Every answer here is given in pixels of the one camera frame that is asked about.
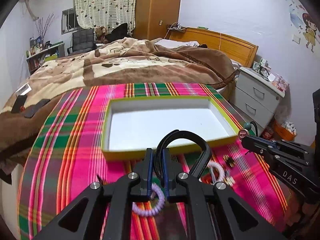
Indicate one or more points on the black smartphone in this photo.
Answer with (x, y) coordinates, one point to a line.
(18, 106)

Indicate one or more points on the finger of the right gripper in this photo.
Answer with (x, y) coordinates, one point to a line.
(256, 144)

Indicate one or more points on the white bookshelf desk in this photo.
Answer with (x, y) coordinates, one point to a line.
(38, 59)

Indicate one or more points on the gold black brooch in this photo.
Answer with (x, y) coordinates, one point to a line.
(229, 161)

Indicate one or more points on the grey nightstand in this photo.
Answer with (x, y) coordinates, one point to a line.
(255, 98)

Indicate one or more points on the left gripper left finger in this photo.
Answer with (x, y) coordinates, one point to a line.
(142, 187)

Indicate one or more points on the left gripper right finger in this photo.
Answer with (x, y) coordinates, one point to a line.
(174, 192)

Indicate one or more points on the heart pattern curtain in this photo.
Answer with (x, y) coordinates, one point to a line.
(105, 13)

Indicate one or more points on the black office chair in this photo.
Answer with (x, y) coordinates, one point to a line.
(82, 41)

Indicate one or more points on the black fitness band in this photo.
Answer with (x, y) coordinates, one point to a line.
(200, 164)

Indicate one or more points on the teddy bear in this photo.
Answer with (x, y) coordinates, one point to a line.
(100, 35)

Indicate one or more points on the orange bin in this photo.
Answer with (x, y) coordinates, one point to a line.
(282, 133)

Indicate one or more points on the white card box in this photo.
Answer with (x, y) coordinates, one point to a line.
(23, 90)

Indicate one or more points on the white pillow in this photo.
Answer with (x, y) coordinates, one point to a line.
(175, 44)

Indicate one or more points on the red knot charm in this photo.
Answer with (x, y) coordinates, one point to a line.
(212, 175)

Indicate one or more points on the girl wall sticker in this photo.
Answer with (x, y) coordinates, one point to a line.
(310, 31)

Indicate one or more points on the yellow-green shallow box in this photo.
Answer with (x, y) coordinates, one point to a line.
(132, 125)

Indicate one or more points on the brown patterned blanket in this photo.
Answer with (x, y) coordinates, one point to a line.
(123, 61)

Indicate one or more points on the dried branch vase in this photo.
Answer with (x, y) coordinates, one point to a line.
(42, 26)

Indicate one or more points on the dark smartphone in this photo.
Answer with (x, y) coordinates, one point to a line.
(33, 109)

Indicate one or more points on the wooden wardrobe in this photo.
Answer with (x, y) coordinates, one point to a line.
(154, 17)

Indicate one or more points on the wooden headboard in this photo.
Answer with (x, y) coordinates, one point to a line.
(235, 48)

